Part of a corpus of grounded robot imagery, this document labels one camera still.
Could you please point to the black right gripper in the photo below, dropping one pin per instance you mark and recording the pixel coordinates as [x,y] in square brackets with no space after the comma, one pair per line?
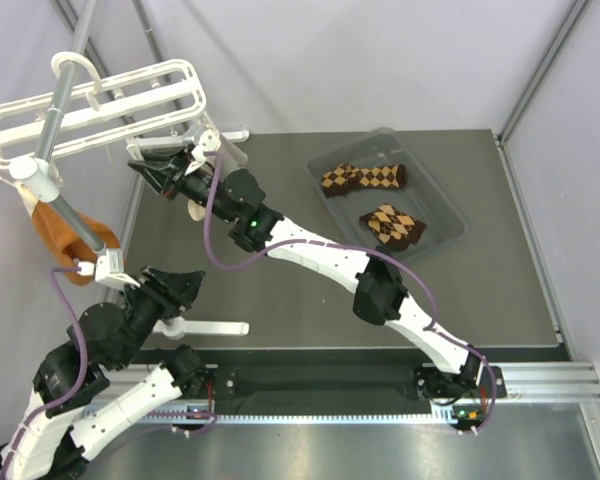
[160,171]

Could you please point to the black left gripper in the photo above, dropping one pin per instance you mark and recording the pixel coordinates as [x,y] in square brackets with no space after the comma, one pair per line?
[176,290]

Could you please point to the cream white ribbed sock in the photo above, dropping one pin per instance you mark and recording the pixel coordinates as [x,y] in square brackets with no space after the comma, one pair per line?
[196,211]

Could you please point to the white plastic clip hanger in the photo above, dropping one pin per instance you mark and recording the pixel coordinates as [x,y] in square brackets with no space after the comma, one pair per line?
[148,109]

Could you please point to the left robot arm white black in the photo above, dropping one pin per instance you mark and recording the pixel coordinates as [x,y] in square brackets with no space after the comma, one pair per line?
[56,439]

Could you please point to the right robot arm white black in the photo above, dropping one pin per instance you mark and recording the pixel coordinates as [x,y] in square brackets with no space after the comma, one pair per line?
[374,278]

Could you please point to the white stand base foot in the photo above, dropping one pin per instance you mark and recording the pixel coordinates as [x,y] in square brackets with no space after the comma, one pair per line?
[177,327]

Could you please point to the orange sock with cream cuff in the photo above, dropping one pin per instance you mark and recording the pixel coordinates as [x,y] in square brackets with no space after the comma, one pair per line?
[62,242]

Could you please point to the white pole joint connector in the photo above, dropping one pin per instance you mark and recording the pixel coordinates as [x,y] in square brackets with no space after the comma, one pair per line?
[41,178]

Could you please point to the brown orange argyle sock flat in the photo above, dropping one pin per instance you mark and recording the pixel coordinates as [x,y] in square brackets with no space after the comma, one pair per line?
[346,178]

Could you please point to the brown orange argyle sock crumpled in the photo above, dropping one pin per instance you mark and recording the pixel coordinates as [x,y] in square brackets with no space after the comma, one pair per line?
[393,228]

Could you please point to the clear plastic bin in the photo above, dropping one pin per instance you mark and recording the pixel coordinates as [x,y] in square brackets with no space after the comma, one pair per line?
[380,194]

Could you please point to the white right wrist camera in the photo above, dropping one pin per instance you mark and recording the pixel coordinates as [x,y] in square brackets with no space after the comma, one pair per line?
[201,141]

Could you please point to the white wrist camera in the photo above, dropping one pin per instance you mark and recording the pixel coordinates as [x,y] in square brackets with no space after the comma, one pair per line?
[108,270]
[201,141]

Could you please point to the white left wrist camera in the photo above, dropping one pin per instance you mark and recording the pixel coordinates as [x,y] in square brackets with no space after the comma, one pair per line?
[108,270]

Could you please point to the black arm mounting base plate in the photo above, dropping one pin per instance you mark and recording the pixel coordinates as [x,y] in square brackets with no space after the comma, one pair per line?
[331,390]

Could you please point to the aluminium frame rail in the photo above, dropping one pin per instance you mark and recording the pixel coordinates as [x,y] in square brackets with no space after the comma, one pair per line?
[544,383]

